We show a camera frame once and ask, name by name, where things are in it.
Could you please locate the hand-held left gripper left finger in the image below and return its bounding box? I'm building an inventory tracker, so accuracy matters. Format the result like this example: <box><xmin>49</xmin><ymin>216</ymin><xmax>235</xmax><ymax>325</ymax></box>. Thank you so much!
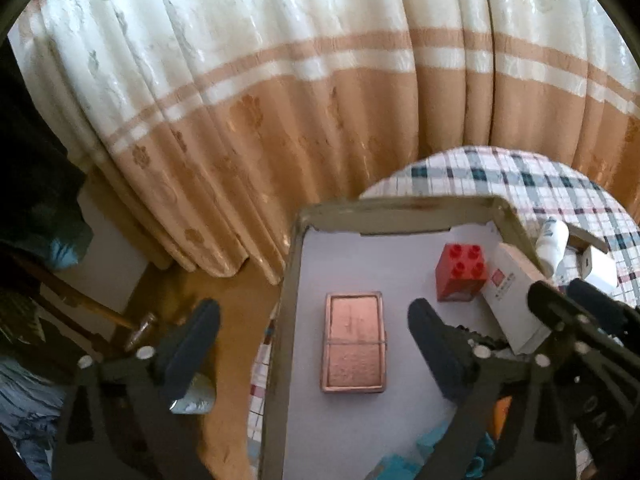
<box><xmin>50</xmin><ymin>297</ymin><xmax>241</xmax><ymax>480</ymax></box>

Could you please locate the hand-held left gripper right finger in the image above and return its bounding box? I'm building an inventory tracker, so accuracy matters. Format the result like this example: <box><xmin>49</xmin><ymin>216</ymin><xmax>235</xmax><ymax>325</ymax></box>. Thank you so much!
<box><xmin>407</xmin><ymin>297</ymin><xmax>581</xmax><ymax>480</ymax></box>

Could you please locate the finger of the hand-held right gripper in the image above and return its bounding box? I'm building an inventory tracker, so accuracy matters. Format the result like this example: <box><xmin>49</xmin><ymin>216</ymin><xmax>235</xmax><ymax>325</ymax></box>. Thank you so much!
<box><xmin>567</xmin><ymin>277</ymin><xmax>640</xmax><ymax>346</ymax></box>
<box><xmin>527</xmin><ymin>280</ymin><xmax>631</xmax><ymax>376</ymax></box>

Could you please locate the white box red label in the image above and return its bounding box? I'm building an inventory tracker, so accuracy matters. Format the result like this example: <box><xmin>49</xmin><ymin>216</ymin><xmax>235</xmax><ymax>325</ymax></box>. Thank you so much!
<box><xmin>481</xmin><ymin>242</ymin><xmax>553</xmax><ymax>355</ymax></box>

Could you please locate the dark brown slim box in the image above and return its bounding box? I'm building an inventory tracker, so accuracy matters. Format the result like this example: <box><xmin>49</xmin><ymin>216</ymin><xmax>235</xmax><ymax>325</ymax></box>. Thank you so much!
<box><xmin>567</xmin><ymin>225</ymin><xmax>610</xmax><ymax>256</ymax></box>

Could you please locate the copper metal case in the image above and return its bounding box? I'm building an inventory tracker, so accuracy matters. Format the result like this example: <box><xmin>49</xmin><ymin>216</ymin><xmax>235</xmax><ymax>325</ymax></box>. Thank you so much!
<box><xmin>320</xmin><ymin>291</ymin><xmax>388</xmax><ymax>393</ymax></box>

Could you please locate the gold rimmed white tray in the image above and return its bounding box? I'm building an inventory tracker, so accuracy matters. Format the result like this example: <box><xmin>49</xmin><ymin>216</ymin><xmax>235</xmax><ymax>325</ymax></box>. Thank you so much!
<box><xmin>257</xmin><ymin>195</ymin><xmax>556</xmax><ymax>480</ymax></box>

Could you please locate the small white box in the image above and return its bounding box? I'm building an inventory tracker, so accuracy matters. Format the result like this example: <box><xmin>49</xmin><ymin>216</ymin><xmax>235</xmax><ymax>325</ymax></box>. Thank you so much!
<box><xmin>582</xmin><ymin>245</ymin><xmax>621</xmax><ymax>291</ymax></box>

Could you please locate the metal can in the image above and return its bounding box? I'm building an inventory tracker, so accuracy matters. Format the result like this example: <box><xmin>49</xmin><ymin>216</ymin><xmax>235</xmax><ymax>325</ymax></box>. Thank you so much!
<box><xmin>170</xmin><ymin>372</ymin><xmax>216</xmax><ymax>415</ymax></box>

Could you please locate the white plastic bottle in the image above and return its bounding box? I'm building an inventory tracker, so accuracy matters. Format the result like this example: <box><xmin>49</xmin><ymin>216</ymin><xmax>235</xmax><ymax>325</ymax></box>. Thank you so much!
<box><xmin>535</xmin><ymin>216</ymin><xmax>571</xmax><ymax>276</ymax></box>

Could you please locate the red building block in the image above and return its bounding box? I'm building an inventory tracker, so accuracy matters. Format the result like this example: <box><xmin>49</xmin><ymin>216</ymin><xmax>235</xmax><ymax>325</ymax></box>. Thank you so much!
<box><xmin>435</xmin><ymin>243</ymin><xmax>490</xmax><ymax>302</ymax></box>

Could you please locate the blue building block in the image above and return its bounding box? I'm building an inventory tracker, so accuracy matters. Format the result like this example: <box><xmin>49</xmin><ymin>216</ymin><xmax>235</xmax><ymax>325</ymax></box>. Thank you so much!
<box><xmin>415</xmin><ymin>420</ymin><xmax>498</xmax><ymax>478</ymax></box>

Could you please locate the plaid bed sheet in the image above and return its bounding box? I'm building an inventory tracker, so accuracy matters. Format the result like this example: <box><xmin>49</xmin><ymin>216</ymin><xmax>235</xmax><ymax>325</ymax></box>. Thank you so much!
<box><xmin>247</xmin><ymin>146</ymin><xmax>640</xmax><ymax>461</ymax></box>

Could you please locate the light blue cloth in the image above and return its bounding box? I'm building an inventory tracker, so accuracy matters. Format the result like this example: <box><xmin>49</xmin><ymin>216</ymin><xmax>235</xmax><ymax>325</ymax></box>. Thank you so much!
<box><xmin>42</xmin><ymin>237</ymin><xmax>93</xmax><ymax>271</ymax></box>

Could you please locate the blue denim cloth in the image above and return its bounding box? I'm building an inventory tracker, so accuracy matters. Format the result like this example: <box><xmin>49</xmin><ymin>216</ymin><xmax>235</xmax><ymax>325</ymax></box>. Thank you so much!
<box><xmin>0</xmin><ymin>355</ymin><xmax>66</xmax><ymax>480</ymax></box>

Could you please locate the dark cloth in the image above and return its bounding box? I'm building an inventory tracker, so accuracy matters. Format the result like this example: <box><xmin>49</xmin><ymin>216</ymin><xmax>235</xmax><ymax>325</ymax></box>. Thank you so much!
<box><xmin>0</xmin><ymin>50</ymin><xmax>93</xmax><ymax>281</ymax></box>

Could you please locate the cream and tan curtain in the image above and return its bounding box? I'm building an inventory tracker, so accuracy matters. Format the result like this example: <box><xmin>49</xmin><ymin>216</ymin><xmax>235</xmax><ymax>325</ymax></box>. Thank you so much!
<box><xmin>10</xmin><ymin>0</ymin><xmax>640</xmax><ymax>286</ymax></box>

